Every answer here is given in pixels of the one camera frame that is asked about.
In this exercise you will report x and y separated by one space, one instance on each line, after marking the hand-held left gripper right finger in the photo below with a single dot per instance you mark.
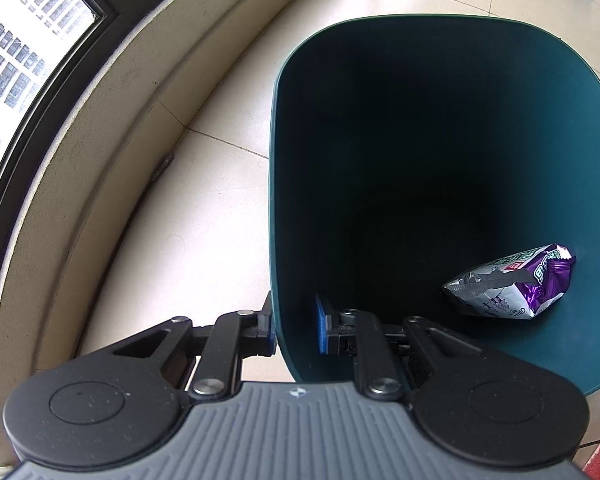
321 327

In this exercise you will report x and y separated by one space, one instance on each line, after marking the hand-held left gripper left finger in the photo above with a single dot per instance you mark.
269 332

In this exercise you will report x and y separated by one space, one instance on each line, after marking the dark green plastic bin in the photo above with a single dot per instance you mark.
330 160

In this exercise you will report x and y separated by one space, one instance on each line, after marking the purple and silver snack packet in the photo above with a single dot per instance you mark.
510 285

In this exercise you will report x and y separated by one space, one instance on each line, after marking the black-framed window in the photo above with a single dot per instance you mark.
55 95

